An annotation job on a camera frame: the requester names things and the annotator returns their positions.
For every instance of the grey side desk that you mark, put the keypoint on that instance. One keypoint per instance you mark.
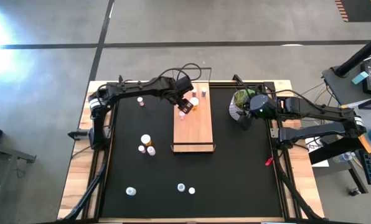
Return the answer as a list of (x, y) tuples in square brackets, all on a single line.
[(344, 87)]

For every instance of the light blue block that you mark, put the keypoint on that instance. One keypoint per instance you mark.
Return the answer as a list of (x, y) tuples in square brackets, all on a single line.
[(359, 77)]

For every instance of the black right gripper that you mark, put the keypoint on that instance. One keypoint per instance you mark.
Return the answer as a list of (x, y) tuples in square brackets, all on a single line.
[(248, 117)]

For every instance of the black table mat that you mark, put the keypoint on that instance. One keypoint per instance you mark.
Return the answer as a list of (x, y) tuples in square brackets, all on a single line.
[(229, 186)]

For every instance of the black aluminium station frame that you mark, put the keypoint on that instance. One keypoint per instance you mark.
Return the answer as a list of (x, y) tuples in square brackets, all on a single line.
[(297, 196)]

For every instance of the white plastic pill bottle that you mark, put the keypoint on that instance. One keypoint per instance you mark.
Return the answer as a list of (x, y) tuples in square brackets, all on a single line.
[(151, 151), (131, 191), (181, 187)]

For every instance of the black desk leg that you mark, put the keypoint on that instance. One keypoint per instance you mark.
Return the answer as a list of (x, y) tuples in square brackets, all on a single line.
[(331, 153)]

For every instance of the clear plastic water bottle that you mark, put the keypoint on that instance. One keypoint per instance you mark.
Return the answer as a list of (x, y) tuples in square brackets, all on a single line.
[(344, 157)]

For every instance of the black mat striped border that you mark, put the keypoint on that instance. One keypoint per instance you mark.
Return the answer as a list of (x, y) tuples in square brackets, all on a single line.
[(359, 9)]

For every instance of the black stand pole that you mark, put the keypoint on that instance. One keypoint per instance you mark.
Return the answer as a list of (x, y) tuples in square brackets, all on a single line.
[(363, 51)]

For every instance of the succulent in patterned pot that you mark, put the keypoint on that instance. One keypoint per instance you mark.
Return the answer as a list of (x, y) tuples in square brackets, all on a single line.
[(236, 107)]

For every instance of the black caster wheel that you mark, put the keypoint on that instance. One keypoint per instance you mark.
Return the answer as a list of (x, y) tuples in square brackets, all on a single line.
[(354, 192)]

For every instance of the blue pill bottle white pills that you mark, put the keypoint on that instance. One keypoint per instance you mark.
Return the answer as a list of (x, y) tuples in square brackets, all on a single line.
[(191, 190)]

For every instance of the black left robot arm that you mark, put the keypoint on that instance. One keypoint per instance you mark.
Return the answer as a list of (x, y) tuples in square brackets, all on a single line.
[(132, 87)]

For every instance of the white paper sheet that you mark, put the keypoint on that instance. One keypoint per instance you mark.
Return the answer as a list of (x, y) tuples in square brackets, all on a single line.
[(321, 164)]

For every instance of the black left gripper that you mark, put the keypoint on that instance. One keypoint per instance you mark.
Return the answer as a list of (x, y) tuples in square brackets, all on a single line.
[(179, 87)]

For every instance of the blue pill bottle red pills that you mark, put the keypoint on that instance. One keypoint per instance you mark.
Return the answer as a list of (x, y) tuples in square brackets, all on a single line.
[(203, 91), (194, 92)]

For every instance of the black desk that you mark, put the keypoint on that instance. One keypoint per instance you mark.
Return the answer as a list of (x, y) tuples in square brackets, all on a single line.
[(5, 152)]

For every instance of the pink pill bottle white cap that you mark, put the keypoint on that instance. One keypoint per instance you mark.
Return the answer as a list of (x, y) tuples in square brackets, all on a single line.
[(181, 115), (140, 100), (141, 148)]

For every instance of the orange pill bottle white cap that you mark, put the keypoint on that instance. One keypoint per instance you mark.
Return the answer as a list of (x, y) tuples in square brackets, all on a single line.
[(194, 102), (146, 139)]

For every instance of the black table clamp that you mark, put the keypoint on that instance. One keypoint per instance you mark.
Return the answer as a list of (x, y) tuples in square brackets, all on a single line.
[(78, 134)]

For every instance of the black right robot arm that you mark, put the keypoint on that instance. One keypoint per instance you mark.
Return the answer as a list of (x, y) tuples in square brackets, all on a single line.
[(316, 133)]

